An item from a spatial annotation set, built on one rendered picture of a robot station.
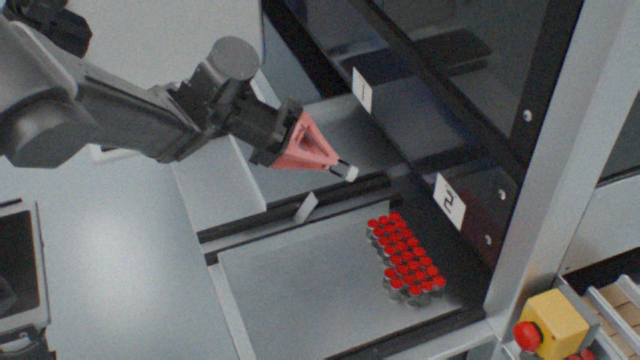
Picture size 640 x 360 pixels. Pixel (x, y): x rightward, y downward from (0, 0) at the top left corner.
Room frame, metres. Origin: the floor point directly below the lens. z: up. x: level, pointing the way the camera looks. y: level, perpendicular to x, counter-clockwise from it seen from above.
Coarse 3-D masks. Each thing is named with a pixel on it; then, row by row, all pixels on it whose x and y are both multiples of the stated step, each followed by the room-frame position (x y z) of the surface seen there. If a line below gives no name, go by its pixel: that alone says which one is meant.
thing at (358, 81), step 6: (354, 72) 1.05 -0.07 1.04; (354, 78) 1.05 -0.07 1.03; (360, 78) 1.02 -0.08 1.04; (354, 84) 1.05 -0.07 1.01; (360, 84) 1.02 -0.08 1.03; (366, 84) 1.00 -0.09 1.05; (354, 90) 1.04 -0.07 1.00; (360, 90) 1.02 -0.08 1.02; (366, 90) 0.99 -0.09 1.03; (360, 96) 1.02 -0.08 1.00; (366, 96) 0.99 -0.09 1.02; (366, 102) 0.99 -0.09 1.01; (366, 108) 0.99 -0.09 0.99
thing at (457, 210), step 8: (440, 176) 0.73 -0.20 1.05; (440, 184) 0.73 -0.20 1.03; (440, 192) 0.72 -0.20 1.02; (440, 200) 0.72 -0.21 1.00; (456, 200) 0.68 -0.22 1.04; (448, 208) 0.70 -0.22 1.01; (456, 208) 0.68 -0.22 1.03; (464, 208) 0.66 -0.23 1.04; (448, 216) 0.69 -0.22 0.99; (456, 216) 0.67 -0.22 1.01; (456, 224) 0.67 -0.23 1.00
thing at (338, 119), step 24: (336, 120) 1.09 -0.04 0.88; (360, 120) 1.09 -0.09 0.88; (240, 144) 1.00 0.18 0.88; (336, 144) 1.00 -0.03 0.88; (360, 144) 1.00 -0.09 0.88; (384, 144) 1.00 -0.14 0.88; (264, 168) 0.93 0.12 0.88; (360, 168) 0.93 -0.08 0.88; (384, 168) 0.89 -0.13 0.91; (408, 168) 0.91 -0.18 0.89; (264, 192) 0.86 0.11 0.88; (288, 192) 0.86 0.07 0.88
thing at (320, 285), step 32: (320, 224) 0.74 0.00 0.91; (352, 224) 0.77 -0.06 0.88; (224, 256) 0.67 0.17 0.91; (256, 256) 0.69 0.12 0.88; (288, 256) 0.69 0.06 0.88; (320, 256) 0.69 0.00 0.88; (352, 256) 0.69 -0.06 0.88; (256, 288) 0.62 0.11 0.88; (288, 288) 0.62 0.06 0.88; (320, 288) 0.62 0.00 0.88; (352, 288) 0.62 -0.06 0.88; (256, 320) 0.56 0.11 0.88; (288, 320) 0.56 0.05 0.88; (320, 320) 0.56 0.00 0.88; (352, 320) 0.56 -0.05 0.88; (384, 320) 0.56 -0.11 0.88; (416, 320) 0.56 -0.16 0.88; (256, 352) 0.48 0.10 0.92; (288, 352) 0.50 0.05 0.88; (320, 352) 0.50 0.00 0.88; (352, 352) 0.49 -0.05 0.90
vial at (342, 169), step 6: (342, 162) 0.59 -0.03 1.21; (324, 168) 0.59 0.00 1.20; (330, 168) 0.58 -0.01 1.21; (336, 168) 0.58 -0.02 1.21; (342, 168) 0.58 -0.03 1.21; (348, 168) 0.58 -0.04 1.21; (354, 168) 0.59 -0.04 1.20; (336, 174) 0.58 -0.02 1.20; (342, 174) 0.58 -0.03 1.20; (348, 174) 0.58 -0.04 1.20; (354, 174) 0.58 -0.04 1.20; (348, 180) 0.58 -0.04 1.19
